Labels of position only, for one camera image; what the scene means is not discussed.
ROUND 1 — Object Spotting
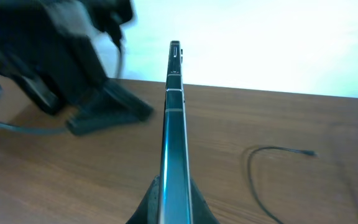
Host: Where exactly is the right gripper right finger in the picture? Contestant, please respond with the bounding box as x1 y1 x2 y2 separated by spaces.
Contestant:
191 179 219 224

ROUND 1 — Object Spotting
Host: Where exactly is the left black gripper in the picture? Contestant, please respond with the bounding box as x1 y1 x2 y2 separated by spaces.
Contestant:
51 32 154 136

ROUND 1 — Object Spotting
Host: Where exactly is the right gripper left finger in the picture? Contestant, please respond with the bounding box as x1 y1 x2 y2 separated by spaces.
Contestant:
126 175 160 224

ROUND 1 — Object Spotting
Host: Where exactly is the black smartphone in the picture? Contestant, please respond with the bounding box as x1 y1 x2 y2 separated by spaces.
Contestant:
158 40 193 224

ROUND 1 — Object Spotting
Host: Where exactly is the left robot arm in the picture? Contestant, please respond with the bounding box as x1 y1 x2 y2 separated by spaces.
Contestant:
0 1 153 136

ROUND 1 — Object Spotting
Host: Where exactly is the black USB charging cable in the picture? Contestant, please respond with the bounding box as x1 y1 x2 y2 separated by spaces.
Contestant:
246 145 318 224

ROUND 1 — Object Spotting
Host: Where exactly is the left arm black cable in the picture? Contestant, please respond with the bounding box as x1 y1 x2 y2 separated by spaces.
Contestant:
0 12 127 136

